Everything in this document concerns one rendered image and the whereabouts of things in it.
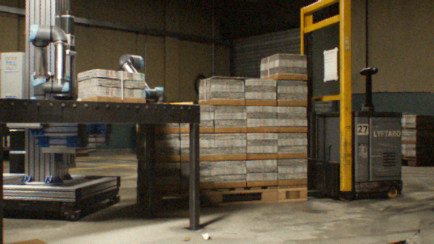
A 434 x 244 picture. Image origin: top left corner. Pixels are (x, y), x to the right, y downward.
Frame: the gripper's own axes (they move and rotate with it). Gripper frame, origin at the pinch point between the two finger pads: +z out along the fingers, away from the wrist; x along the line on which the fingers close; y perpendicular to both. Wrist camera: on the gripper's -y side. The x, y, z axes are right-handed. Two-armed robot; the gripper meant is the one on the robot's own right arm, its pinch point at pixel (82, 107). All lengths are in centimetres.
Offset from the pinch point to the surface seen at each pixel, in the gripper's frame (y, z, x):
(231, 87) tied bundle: 19, 128, -15
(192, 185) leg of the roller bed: -56, 44, -61
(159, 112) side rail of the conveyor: -10, 17, -67
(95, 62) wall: 184, 360, 655
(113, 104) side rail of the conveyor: -6, -14, -67
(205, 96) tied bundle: 13, 119, 9
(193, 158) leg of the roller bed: -39, 44, -64
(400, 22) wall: 208, 767, 150
